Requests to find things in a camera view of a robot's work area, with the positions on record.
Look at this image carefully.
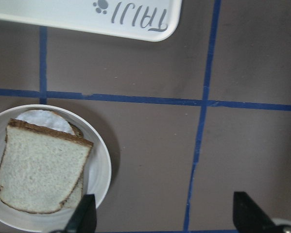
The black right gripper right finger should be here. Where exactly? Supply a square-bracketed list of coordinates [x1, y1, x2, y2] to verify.
[233, 191, 275, 233]

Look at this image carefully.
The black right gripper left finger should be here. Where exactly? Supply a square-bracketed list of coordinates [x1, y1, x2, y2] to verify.
[63, 194, 97, 233]

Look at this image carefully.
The white round plate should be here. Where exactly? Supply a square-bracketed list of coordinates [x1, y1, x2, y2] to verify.
[0, 104, 112, 233]

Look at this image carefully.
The brown-crust bread slice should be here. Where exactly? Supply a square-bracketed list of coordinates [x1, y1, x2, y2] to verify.
[0, 119, 93, 214]

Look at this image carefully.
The fried egg toy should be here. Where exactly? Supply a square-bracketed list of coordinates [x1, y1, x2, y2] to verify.
[16, 109, 76, 135]

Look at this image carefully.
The white bear tray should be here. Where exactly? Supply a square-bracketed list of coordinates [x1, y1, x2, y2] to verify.
[0, 0, 182, 42]

